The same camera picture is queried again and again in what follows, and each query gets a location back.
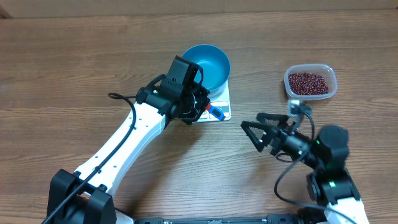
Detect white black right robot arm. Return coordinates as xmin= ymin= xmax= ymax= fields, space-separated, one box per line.
xmin=241 ymin=111 xmax=369 ymax=223

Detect clear plastic container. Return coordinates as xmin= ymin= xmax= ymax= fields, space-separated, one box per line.
xmin=284 ymin=63 xmax=338 ymax=101

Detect red scoop blue handle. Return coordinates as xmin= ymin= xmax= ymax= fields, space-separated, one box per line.
xmin=205 ymin=104 xmax=226 ymax=121

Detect red adzuki beans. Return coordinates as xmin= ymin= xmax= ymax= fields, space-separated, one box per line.
xmin=288 ymin=73 xmax=329 ymax=95

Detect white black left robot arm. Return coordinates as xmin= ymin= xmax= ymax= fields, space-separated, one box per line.
xmin=44 ymin=83 xmax=212 ymax=223

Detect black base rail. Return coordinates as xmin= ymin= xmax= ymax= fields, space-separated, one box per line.
xmin=135 ymin=214 xmax=312 ymax=224

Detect white digital kitchen scale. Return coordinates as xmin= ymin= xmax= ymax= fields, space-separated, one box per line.
xmin=197 ymin=82 xmax=232 ymax=123

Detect right gripper black fuzzy finger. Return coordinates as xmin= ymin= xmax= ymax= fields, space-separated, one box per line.
xmin=256 ymin=113 xmax=289 ymax=124
xmin=241 ymin=121 xmax=279 ymax=152

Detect teal plastic bowl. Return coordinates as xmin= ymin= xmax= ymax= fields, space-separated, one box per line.
xmin=182 ymin=44 xmax=231 ymax=95

